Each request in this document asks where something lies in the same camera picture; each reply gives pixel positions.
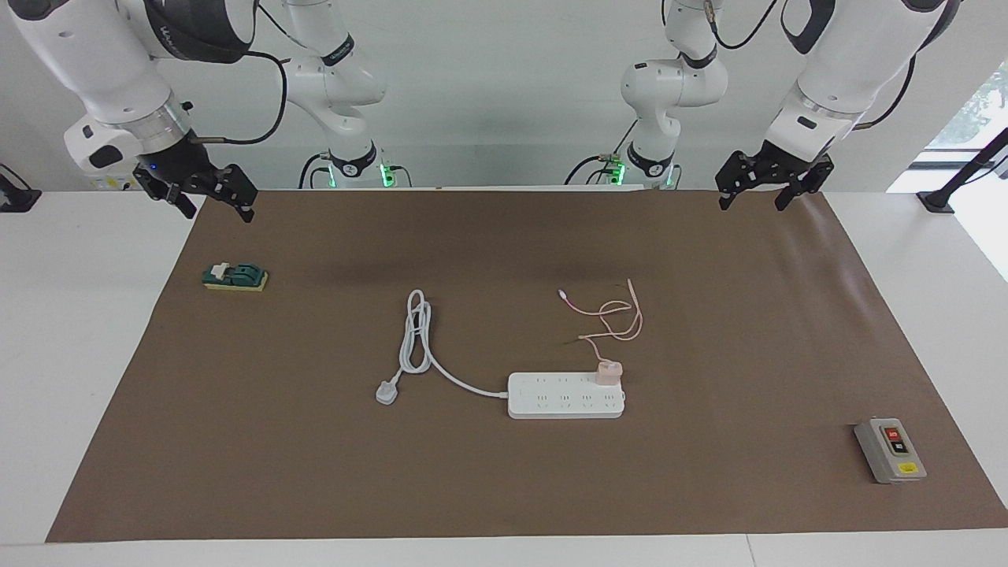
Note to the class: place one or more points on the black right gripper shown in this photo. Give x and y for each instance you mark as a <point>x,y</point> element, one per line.
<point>185,165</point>

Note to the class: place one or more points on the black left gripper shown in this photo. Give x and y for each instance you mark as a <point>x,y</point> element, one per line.
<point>768,165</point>

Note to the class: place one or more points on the pink charger adapter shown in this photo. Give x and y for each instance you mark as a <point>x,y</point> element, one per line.
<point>609,372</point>

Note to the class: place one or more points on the white power strip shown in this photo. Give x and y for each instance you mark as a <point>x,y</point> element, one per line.
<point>551,398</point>

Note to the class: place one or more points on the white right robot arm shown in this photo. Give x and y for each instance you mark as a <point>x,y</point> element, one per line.
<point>94,55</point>

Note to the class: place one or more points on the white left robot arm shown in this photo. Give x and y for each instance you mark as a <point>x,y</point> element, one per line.
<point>835,63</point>

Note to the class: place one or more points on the black angled stand with base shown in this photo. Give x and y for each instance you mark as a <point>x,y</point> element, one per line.
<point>937,201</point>

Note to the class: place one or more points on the black table clamp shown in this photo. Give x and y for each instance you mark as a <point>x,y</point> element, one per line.
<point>16,201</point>

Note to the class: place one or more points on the bright window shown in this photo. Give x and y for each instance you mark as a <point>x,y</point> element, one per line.
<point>976,110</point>

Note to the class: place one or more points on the brown paper table mat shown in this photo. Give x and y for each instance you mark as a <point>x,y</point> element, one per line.
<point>315,472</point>

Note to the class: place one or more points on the green knife switch yellow base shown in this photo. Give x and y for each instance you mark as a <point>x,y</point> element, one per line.
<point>236,276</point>

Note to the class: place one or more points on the white wall socket box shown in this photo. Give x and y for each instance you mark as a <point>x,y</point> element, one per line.
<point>110,183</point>

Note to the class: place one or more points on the grey on-off switch box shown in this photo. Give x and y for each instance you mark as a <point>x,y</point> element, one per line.
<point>886,453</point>

